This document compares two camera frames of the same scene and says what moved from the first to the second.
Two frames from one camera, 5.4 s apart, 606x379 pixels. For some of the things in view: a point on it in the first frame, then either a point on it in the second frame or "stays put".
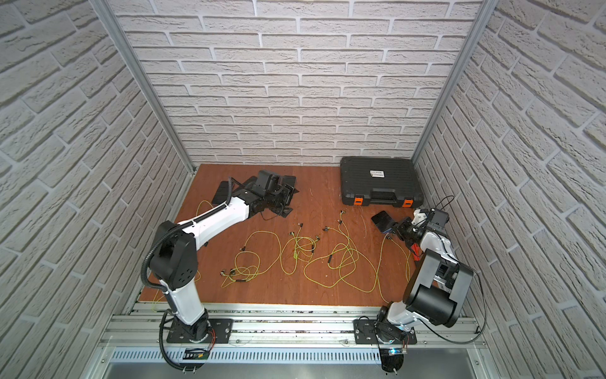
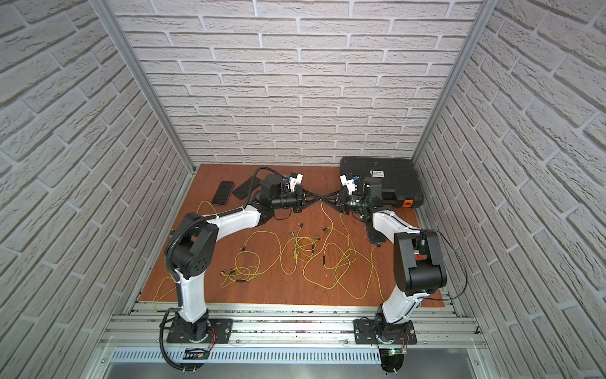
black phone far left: x=222 y=193 stays put
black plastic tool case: x=367 y=180 stays put
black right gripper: x=402 y=227 to x=342 y=200
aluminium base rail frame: x=286 y=340 stays put
